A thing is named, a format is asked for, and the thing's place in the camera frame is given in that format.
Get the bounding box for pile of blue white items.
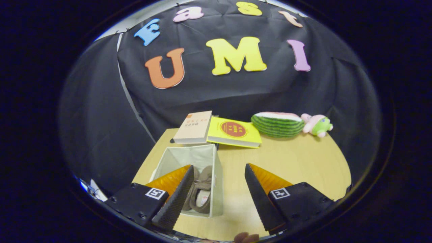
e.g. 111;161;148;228
80;178;109;202

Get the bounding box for yellow book with red circle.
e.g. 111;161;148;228
207;116;263;149

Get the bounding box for beige paperback book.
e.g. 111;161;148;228
173;110;213;145

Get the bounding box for brown suede shoe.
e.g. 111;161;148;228
189;165;213;214
182;167;199;211

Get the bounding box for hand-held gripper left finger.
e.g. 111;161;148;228
105;164;194;231

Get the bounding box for pale fabric storage box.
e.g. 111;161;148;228
148;144;224;218

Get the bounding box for pink and green plush toy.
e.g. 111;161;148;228
301;113;334;138

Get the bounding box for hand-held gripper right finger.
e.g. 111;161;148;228
245;163;334;233

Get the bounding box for watermelon slice plush toy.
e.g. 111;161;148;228
250;112;305;138

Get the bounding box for black backdrop cloth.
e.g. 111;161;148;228
59;0;380;197

